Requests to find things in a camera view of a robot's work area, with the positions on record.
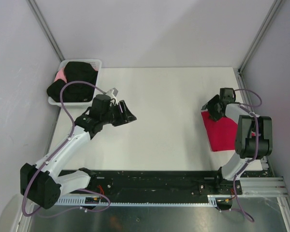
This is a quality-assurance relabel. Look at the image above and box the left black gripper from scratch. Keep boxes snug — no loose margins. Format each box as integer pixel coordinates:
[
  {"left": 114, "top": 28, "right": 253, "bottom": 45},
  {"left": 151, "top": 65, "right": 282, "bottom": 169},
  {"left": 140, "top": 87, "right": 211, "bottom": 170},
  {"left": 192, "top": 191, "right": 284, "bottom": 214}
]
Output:
[{"left": 101, "top": 100, "right": 136, "bottom": 127}]

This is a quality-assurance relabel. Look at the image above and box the red t shirt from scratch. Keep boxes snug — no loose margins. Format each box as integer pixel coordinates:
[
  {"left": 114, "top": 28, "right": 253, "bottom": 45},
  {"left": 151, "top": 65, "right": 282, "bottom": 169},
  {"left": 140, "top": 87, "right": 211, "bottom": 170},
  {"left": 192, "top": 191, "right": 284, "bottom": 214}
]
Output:
[{"left": 201, "top": 110, "right": 256, "bottom": 152}]

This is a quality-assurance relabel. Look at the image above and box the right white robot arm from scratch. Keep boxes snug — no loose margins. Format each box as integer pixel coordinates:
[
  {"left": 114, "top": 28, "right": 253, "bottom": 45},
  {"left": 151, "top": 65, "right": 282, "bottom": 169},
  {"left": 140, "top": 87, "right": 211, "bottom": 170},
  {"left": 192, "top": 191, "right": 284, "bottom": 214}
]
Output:
[{"left": 201, "top": 87, "right": 273, "bottom": 194}]

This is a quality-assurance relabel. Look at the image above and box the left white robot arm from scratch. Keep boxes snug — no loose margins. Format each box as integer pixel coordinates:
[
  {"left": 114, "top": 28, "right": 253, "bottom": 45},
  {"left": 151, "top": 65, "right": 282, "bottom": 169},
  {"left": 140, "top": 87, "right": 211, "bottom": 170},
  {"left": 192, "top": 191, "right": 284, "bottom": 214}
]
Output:
[{"left": 20, "top": 94, "right": 137, "bottom": 209}]

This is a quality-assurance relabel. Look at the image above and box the white plastic basket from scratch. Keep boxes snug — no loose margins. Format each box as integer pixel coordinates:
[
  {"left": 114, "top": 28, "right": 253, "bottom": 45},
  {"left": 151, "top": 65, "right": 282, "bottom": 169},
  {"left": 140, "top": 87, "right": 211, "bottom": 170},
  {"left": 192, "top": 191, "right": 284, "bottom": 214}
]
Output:
[{"left": 48, "top": 58, "right": 102, "bottom": 107}]

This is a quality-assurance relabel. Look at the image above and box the black t shirt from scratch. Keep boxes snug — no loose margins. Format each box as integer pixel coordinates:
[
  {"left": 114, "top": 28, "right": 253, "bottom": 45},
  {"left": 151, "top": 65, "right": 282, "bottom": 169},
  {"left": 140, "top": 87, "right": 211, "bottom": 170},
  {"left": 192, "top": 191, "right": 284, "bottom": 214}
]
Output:
[{"left": 46, "top": 61, "right": 98, "bottom": 102}]

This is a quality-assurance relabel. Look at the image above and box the pink t shirt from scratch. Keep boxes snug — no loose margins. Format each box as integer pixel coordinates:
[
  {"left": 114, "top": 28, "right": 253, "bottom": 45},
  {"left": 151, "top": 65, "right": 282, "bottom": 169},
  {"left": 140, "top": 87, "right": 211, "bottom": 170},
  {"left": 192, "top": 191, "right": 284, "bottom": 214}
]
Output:
[{"left": 54, "top": 68, "right": 67, "bottom": 83}]

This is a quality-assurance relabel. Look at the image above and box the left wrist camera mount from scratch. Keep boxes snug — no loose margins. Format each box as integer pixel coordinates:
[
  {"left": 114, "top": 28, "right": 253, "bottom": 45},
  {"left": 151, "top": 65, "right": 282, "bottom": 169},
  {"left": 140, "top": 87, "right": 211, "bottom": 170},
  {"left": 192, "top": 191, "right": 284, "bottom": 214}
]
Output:
[{"left": 106, "top": 88, "right": 118, "bottom": 101}]

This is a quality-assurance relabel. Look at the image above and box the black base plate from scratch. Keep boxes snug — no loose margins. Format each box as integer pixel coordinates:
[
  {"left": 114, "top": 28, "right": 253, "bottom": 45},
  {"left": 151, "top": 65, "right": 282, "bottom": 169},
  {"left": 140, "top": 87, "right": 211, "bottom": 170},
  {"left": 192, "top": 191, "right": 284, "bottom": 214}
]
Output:
[{"left": 60, "top": 170, "right": 266, "bottom": 203}]

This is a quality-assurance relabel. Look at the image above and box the grey slotted cable duct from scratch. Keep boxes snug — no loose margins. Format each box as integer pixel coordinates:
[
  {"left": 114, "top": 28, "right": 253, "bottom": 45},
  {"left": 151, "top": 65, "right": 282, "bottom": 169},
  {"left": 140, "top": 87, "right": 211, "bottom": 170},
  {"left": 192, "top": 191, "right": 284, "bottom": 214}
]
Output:
[{"left": 55, "top": 195, "right": 217, "bottom": 207}]

